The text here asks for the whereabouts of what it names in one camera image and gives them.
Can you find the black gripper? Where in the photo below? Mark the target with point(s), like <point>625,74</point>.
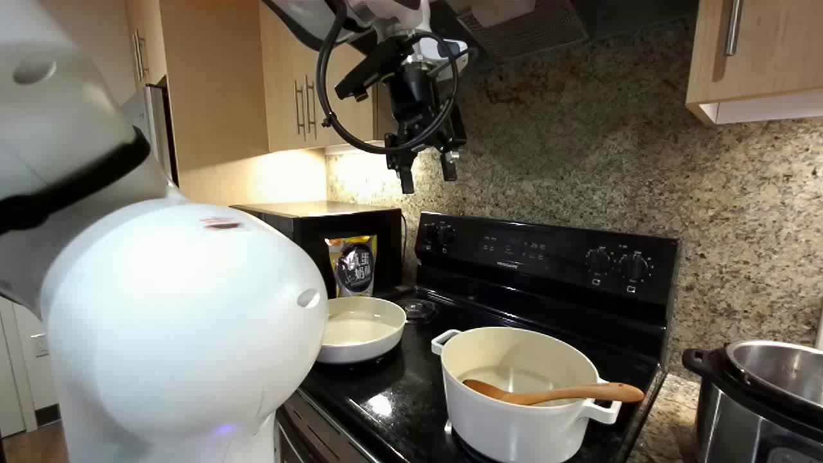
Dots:
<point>425,104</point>

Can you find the wooden cooking spoon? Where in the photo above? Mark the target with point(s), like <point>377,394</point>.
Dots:
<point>556,394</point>

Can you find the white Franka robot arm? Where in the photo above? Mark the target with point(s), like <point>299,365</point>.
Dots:
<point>170,326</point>

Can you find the white cooking pot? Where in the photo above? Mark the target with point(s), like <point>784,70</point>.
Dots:
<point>515,429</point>

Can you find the yellow black snack bag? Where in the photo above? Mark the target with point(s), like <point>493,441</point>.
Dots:
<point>354,268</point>

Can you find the black electric stove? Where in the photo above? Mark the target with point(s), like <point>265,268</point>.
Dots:
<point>540,258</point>

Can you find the black microwave oven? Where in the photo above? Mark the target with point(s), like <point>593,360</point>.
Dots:
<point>292,227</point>

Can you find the dark range hood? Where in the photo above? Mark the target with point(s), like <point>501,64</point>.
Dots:
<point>515,23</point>

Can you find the light wood upper cabinet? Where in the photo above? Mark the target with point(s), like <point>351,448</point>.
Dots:
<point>773,52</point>
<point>222,78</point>

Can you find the black silver pressure cooker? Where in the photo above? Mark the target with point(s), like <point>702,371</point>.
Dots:
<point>755,403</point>

